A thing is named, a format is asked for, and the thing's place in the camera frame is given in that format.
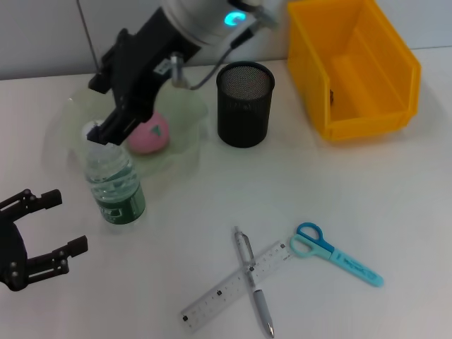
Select blue scissors with blade cover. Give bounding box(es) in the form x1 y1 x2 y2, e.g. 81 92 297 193
288 222 385 289

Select black mesh pen cup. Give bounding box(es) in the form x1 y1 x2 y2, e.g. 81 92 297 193
215 61 276 148

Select pink peach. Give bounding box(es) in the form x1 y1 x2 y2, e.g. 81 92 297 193
127 111 171 155

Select green glass fruit plate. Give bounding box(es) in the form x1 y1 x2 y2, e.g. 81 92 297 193
58 81 210 177

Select clear water bottle green label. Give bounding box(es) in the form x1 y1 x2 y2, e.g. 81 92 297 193
81 119 146 229

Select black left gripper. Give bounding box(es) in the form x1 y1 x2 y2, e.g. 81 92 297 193
0 189 89 292

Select right gripper cable with plugs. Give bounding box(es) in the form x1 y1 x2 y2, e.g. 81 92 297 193
170 0 280 89

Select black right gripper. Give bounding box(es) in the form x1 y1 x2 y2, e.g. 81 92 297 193
86 9 199 146

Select yellow plastic storage bin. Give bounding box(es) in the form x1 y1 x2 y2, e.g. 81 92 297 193
287 0 422 142

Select clear grey ballpoint pen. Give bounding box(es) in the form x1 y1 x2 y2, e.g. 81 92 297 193
233 225 275 338

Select transparent plastic ruler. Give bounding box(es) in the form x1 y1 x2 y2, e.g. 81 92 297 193
178 240 292 335

